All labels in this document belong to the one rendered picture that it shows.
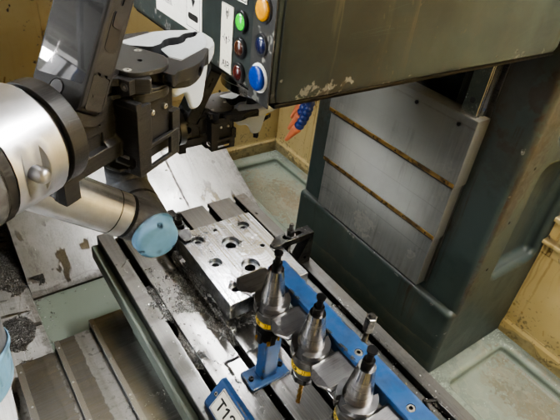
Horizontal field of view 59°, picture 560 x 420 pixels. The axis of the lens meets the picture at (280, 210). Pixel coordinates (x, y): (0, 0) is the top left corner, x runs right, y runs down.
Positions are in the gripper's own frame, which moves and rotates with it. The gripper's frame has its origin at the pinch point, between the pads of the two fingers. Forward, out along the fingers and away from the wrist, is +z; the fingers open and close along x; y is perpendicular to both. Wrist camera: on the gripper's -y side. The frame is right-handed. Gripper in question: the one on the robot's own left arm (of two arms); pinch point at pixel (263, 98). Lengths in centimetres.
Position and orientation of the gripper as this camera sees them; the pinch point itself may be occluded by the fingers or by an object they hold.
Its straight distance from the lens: 103.3
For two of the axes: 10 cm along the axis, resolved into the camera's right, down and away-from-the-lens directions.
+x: 5.7, 5.3, -6.3
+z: 8.2, -2.8, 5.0
